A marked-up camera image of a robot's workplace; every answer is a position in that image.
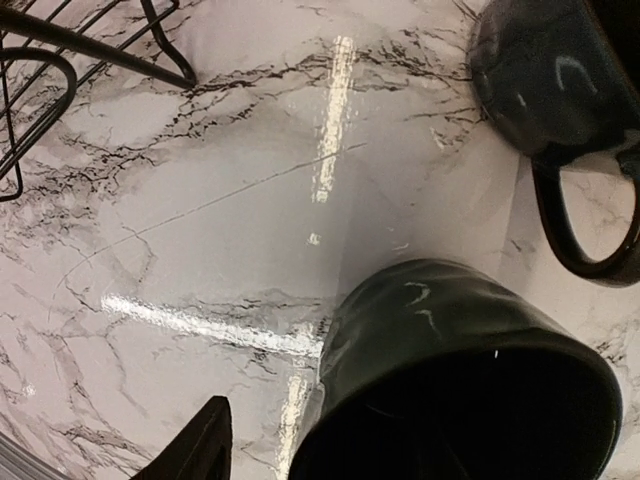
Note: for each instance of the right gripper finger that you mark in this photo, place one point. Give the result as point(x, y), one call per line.
point(201, 450)

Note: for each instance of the dark green mug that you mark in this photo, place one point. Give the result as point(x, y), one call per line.
point(432, 370)

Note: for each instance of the black wire dish rack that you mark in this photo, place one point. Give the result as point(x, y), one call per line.
point(77, 57)

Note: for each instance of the navy blue mug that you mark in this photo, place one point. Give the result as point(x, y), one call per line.
point(560, 82)

